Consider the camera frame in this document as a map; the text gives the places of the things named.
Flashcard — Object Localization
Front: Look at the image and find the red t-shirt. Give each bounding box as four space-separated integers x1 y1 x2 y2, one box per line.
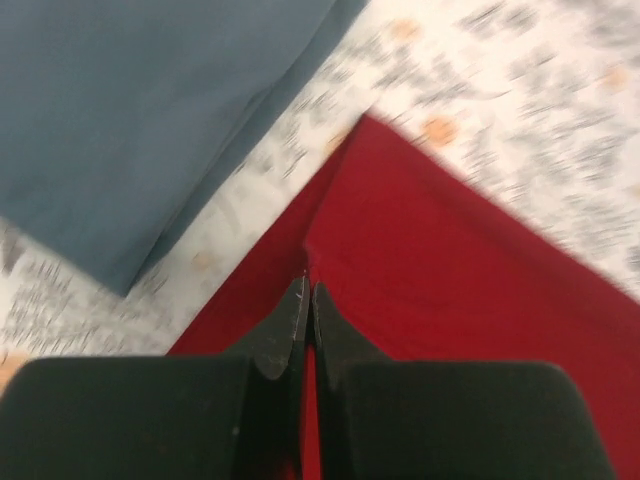
172 116 639 479

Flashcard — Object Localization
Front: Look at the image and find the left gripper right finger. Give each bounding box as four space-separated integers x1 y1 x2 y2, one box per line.
312 285 615 479

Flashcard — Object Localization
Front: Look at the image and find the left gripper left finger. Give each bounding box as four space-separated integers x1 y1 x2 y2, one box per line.
1 278 308 480

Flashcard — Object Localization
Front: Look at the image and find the floral patterned table mat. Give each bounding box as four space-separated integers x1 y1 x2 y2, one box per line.
1 1 639 380

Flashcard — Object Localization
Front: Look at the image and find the folded blue-grey t-shirt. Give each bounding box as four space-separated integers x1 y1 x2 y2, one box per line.
1 1 363 295

